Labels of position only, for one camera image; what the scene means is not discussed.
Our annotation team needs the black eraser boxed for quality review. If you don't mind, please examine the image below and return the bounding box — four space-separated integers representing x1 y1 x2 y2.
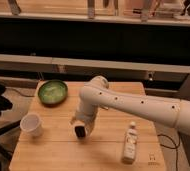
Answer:
75 126 86 139

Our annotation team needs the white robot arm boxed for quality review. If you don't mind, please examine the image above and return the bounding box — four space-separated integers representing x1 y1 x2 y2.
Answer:
71 76 190 136

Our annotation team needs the white squeeze bottle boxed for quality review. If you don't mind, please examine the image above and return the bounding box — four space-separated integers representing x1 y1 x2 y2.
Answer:
122 122 137 164

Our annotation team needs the green bowl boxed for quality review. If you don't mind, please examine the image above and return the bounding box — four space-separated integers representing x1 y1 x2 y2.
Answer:
38 80 68 105

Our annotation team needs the white paper cup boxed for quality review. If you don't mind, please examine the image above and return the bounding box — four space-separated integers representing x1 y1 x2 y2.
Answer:
20 113 43 137

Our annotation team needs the black cable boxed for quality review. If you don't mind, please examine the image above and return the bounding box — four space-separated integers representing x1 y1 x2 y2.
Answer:
157 133 182 171

